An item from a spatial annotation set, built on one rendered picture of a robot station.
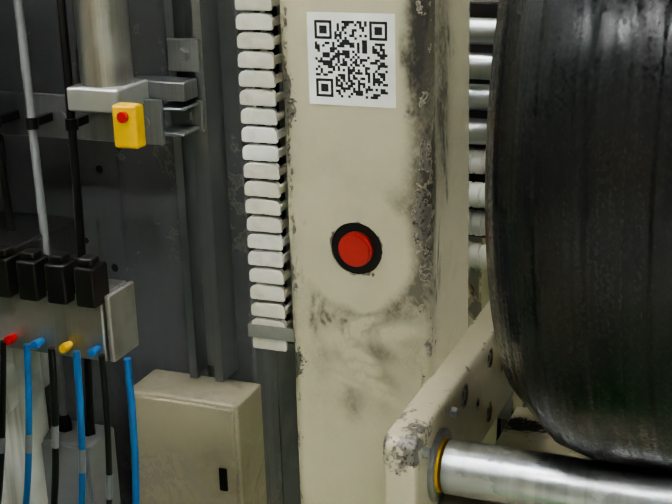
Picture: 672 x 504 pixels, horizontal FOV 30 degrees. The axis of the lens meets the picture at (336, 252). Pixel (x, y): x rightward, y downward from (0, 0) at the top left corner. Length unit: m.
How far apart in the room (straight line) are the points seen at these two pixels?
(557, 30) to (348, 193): 0.32
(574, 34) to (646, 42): 0.04
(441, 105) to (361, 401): 0.27
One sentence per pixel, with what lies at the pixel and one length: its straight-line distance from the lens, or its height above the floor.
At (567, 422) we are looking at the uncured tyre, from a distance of 0.91.
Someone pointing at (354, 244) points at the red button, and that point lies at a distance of 1.05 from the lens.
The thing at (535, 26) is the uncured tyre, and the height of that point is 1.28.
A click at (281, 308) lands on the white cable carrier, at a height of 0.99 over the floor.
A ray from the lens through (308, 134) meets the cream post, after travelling 1.05.
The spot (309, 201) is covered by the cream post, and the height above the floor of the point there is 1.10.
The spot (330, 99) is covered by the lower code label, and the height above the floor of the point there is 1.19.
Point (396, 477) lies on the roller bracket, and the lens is 0.99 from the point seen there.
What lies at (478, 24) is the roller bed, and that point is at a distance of 1.41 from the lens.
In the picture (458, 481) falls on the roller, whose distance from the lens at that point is 1.02.
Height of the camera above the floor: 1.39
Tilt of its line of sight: 18 degrees down
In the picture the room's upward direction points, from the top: 2 degrees counter-clockwise
